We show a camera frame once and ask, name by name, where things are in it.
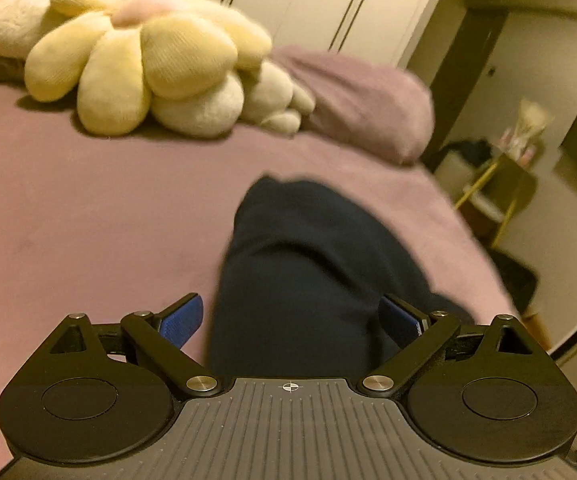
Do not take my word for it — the wooden shelf stand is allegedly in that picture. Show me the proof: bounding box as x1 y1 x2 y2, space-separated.
453 152 539 251

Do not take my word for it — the pink pillow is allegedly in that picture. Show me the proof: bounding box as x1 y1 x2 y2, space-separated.
268 44 437 165

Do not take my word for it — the cream flower plush cushion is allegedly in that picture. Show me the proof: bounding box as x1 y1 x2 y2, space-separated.
23 0 274 136

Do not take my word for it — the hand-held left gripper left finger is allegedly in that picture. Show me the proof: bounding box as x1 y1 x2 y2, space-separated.
48 294 222 401

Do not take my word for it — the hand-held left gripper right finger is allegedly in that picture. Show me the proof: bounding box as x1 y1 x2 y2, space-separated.
361 294 537 400

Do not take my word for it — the yellow flower plush cushion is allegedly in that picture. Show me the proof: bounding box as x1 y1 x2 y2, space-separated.
0 0 317 138

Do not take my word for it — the white wardrobe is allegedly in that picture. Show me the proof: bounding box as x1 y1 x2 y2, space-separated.
113 0 457 68

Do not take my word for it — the cream paper-wrapped bouquet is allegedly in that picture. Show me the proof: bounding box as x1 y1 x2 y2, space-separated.
511 99 554 156

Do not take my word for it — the white box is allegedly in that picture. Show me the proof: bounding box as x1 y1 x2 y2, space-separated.
436 152 474 201

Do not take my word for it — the black bag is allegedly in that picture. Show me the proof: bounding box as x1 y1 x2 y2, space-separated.
436 139 494 171

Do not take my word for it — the navy blue garment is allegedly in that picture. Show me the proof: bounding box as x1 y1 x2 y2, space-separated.
208 175 477 381

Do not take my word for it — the bed with pink sheet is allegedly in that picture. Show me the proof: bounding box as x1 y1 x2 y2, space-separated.
0 77 524 480

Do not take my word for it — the dark wooden door frame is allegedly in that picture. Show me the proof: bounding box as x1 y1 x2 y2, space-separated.
421 7 507 161

